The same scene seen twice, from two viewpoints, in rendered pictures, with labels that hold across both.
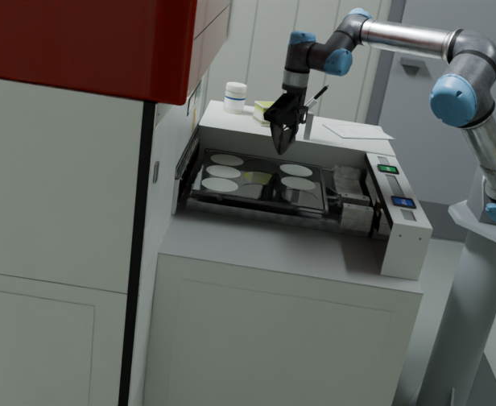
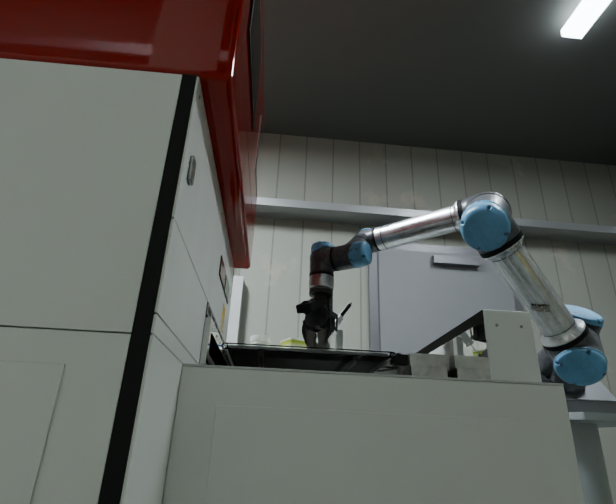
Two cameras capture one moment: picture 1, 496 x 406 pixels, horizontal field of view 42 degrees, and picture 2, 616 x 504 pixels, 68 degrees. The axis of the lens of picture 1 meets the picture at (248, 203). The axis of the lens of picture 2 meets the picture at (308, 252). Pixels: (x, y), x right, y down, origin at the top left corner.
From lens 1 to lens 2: 1.00 m
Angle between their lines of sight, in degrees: 46
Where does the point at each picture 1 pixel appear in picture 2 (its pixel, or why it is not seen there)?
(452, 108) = (487, 226)
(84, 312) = (43, 379)
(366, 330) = (511, 460)
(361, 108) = not seen: hidden behind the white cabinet
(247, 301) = (322, 432)
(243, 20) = not seen: hidden behind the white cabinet
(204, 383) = not seen: outside the picture
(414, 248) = (519, 340)
